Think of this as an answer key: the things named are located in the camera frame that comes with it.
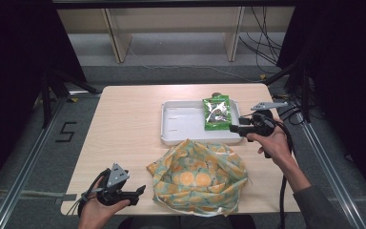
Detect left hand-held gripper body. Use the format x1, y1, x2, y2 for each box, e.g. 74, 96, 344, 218
96, 162, 131, 207

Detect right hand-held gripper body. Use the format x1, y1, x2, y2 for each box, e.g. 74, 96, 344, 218
250, 100, 289, 137

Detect green snack packet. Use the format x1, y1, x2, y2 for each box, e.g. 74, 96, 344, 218
201, 94, 234, 132

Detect white plastic tray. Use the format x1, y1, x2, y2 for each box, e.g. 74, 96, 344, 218
159, 98, 246, 147

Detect floral yellow green cloth bag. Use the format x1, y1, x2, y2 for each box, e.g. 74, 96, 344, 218
146, 138, 251, 218

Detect person's right hand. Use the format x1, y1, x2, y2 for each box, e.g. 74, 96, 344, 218
246, 119, 295, 169

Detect person's left hand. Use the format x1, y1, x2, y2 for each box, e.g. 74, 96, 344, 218
77, 178, 132, 229

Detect black metal stand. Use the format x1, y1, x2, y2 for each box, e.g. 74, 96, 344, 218
40, 67, 100, 129
262, 56, 313, 124

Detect black tape floor mark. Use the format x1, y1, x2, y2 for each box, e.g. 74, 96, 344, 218
54, 121, 78, 143

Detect grey floor tape strip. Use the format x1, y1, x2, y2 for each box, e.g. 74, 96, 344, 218
0, 189, 78, 205

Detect black curtain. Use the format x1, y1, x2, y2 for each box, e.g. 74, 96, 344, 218
275, 0, 366, 209
0, 0, 88, 204

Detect light wooden desk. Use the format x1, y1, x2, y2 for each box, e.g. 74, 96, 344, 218
56, 0, 295, 64

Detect black cables beside table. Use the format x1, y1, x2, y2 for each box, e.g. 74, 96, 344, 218
272, 93, 313, 127

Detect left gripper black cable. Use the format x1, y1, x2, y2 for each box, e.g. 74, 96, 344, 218
66, 169, 110, 218

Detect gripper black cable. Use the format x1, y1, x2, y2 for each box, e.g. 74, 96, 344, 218
266, 114, 295, 229
66, 169, 110, 218

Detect bundle of black floor cables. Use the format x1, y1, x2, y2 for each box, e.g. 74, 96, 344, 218
238, 6, 283, 74

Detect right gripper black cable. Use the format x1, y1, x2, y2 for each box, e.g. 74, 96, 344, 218
266, 114, 295, 229

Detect white floor cable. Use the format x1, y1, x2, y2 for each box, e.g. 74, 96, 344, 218
128, 47, 262, 83

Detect aluminium floor rail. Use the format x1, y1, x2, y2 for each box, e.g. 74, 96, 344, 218
293, 103, 366, 229
0, 91, 103, 229

